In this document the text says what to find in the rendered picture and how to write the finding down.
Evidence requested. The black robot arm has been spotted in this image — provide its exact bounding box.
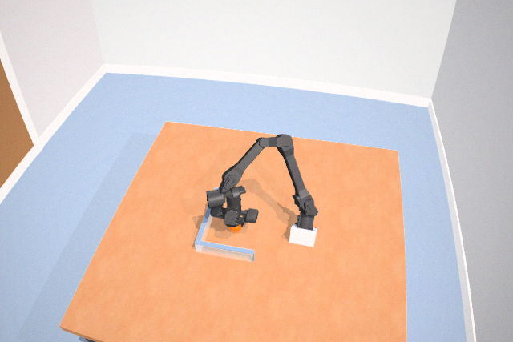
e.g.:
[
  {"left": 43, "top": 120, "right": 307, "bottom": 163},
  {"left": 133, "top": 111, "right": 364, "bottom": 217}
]
[{"left": 206, "top": 134, "right": 318, "bottom": 231}]

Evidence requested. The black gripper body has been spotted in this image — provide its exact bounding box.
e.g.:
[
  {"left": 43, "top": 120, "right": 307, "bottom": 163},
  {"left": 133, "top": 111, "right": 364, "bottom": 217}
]
[{"left": 210, "top": 201, "right": 259, "bottom": 223}]

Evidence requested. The clear low corner wall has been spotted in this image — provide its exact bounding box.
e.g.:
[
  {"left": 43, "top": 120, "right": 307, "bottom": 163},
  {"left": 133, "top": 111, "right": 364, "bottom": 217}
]
[{"left": 195, "top": 215, "right": 252, "bottom": 262}]

